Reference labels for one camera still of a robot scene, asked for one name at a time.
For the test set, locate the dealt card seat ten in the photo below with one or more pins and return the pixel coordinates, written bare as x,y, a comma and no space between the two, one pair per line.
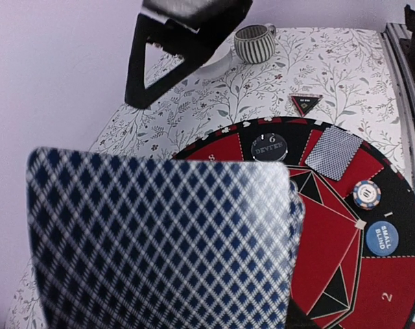
333,153

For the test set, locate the clear dealer button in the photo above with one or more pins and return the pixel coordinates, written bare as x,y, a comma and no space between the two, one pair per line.
269,147

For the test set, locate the striped grey mug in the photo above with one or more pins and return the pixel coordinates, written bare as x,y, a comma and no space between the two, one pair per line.
255,44

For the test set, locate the front aluminium rail frame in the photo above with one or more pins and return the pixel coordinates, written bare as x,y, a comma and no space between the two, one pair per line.
395,40

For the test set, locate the blue white chip stack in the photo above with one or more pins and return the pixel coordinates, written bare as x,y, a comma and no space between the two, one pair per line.
366,194

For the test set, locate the blue card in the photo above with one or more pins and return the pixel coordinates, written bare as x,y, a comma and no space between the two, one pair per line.
121,242

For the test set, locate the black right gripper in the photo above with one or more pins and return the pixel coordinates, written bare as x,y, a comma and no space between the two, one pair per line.
165,54

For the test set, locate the blue small blind button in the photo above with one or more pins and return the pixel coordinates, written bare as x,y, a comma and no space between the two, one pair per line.
382,238

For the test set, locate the black triangular card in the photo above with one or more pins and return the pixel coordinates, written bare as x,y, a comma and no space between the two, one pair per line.
304,103

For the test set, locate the round red black poker mat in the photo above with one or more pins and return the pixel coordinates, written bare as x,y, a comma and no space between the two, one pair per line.
338,282

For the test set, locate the white ceramic bowl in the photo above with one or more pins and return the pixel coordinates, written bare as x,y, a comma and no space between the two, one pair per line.
218,64

